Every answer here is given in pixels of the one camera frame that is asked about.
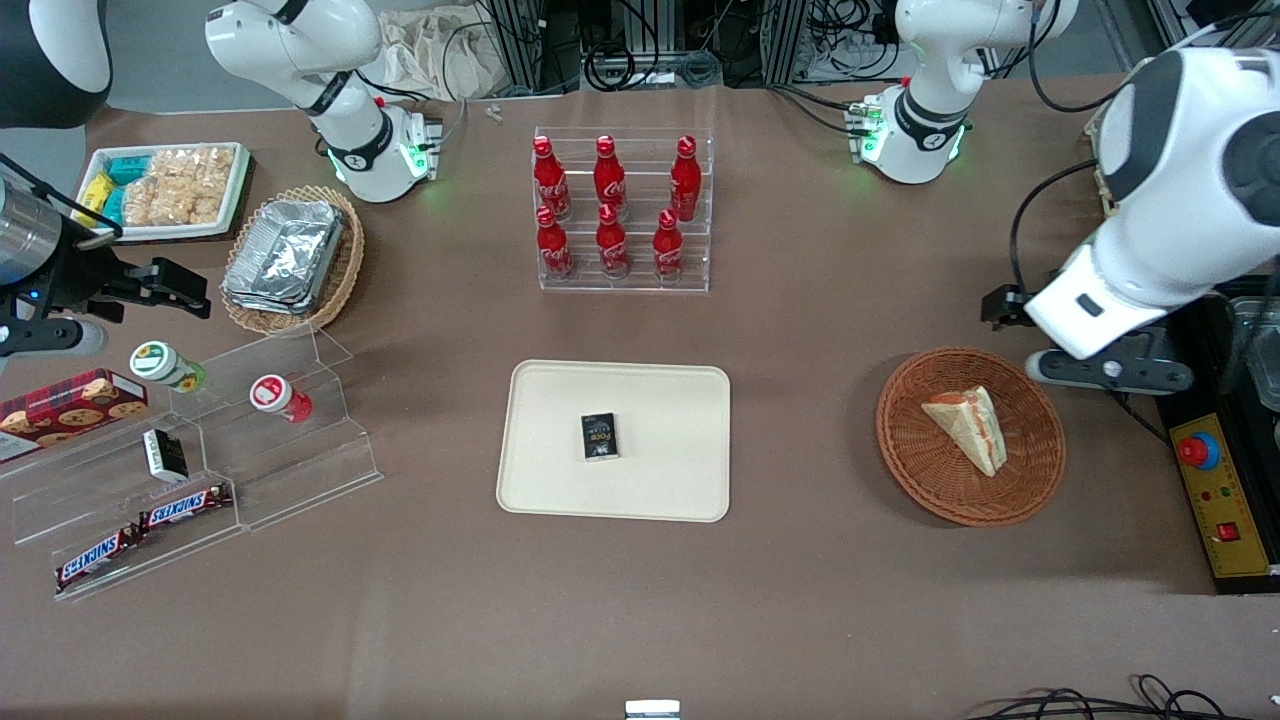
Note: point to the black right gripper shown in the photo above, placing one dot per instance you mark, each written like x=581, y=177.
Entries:
x=72, y=277

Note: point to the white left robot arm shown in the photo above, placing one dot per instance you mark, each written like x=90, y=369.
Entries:
x=1180, y=200

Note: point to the wrapped triangle sandwich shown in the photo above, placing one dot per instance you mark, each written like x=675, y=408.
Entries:
x=972, y=425

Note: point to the white rectangular snack tray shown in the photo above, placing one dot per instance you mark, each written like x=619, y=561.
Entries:
x=240, y=185

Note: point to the brown wicker basket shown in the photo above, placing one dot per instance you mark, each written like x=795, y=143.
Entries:
x=930, y=480

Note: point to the light tan wicker basket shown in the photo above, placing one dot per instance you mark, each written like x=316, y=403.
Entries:
x=345, y=270

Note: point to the beige plastic tray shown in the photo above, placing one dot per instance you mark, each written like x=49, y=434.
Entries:
x=650, y=490

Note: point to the green lid sunflower cup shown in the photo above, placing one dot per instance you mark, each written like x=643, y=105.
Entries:
x=160, y=363

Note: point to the teal snack packet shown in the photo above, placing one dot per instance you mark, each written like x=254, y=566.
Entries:
x=112, y=208
x=128, y=170

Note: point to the rice cracker bag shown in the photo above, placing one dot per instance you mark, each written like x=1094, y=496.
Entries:
x=180, y=185

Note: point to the yellow snack packet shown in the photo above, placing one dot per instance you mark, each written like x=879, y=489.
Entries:
x=96, y=193

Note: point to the stacked aluminium foil trays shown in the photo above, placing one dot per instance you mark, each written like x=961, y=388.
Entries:
x=285, y=255

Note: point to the red tartan cookie box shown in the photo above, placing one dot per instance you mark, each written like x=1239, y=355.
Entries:
x=70, y=410

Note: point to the red lid strawberry cup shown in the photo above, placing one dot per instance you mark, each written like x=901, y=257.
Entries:
x=275, y=395

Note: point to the black box with white side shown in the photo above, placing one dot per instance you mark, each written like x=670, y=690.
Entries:
x=165, y=455

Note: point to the black equipment case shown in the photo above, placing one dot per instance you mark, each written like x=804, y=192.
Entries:
x=1195, y=310

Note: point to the Snickers chocolate bar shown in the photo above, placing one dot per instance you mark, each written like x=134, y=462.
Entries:
x=185, y=507
x=97, y=558

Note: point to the clear acrylic step shelf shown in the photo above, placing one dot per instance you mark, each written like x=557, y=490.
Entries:
x=300, y=470

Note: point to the clear plastic container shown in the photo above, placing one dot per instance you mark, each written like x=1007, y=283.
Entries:
x=1262, y=350

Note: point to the yellow emergency stop box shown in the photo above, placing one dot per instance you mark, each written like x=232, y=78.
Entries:
x=1225, y=500

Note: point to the red cola bottle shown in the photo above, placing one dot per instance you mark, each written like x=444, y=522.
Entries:
x=612, y=245
x=686, y=182
x=668, y=248
x=550, y=180
x=554, y=248
x=610, y=178

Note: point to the white cloth bag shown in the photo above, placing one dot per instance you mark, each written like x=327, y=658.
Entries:
x=440, y=55

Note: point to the clear acrylic bottle rack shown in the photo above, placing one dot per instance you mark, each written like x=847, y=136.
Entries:
x=640, y=150

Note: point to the small black box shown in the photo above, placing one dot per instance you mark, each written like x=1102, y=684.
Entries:
x=600, y=437

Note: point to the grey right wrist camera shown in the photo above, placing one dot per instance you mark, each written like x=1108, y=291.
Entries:
x=50, y=338

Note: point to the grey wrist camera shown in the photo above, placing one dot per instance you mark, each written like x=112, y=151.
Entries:
x=1112, y=372
x=50, y=338

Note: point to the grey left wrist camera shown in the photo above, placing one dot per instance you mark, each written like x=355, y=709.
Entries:
x=1112, y=372

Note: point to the aluminium frame rack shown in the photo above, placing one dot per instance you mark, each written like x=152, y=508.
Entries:
x=530, y=45
x=800, y=40

